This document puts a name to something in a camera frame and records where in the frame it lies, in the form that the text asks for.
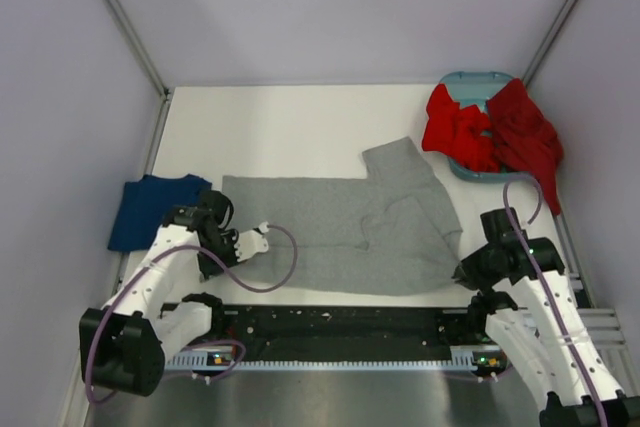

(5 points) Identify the grey t shirt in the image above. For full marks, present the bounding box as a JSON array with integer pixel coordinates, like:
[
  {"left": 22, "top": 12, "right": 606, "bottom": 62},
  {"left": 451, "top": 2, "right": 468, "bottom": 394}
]
[{"left": 222, "top": 137, "right": 463, "bottom": 296}]

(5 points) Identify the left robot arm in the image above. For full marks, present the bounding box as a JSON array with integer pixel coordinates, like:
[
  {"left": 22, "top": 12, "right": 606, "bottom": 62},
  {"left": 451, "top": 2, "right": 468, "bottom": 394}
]
[{"left": 79, "top": 190, "right": 238, "bottom": 404}]

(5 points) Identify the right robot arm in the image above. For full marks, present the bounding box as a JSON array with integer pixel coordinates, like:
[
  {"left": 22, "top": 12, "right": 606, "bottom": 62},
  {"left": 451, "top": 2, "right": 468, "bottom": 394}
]
[{"left": 454, "top": 208, "right": 639, "bottom": 426}]

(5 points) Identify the folded blue t shirt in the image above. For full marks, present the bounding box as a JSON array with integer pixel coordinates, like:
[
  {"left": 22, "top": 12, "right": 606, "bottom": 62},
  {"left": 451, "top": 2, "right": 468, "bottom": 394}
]
[{"left": 107, "top": 174, "right": 212, "bottom": 253}]

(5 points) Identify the dark red t shirt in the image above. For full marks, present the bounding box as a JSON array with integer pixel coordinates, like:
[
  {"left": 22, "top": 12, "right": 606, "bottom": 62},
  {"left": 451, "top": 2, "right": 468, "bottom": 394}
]
[{"left": 486, "top": 78, "right": 564, "bottom": 216}]

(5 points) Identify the teal plastic basket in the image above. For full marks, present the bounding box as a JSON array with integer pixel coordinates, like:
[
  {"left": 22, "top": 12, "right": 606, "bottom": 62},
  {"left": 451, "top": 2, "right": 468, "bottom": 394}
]
[{"left": 440, "top": 71, "right": 519, "bottom": 184}]

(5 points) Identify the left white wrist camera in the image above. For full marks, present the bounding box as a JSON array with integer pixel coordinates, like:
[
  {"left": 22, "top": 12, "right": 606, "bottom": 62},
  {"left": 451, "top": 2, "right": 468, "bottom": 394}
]
[{"left": 234, "top": 222, "right": 269, "bottom": 263}]

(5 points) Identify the grey slotted cable duct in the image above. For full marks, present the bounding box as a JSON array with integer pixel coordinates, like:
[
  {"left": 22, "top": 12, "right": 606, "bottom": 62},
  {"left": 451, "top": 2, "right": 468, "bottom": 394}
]
[{"left": 165, "top": 348, "right": 509, "bottom": 376}]

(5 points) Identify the aluminium frame rail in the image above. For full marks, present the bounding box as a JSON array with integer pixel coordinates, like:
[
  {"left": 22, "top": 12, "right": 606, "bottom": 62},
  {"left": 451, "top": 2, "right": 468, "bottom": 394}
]
[{"left": 578, "top": 308, "right": 626, "bottom": 348}]

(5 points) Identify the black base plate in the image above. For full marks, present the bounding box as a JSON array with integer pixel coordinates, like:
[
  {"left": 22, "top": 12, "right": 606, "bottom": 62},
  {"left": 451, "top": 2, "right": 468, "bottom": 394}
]
[{"left": 191, "top": 305, "right": 506, "bottom": 367}]

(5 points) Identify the left aluminium corner post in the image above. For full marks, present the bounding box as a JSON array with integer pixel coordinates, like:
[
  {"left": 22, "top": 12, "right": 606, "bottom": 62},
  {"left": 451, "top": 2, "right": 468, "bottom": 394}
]
[{"left": 74, "top": 0, "right": 171, "bottom": 98}]

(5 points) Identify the aluminium corner post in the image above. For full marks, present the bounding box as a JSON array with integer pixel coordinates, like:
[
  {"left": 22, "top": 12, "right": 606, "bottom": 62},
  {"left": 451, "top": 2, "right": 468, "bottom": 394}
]
[
  {"left": 521, "top": 0, "right": 581, "bottom": 87},
  {"left": 74, "top": 0, "right": 171, "bottom": 98}
]

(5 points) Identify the right aluminium corner post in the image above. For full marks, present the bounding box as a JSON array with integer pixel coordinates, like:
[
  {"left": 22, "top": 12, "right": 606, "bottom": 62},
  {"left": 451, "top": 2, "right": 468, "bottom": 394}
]
[{"left": 521, "top": 0, "right": 581, "bottom": 87}]

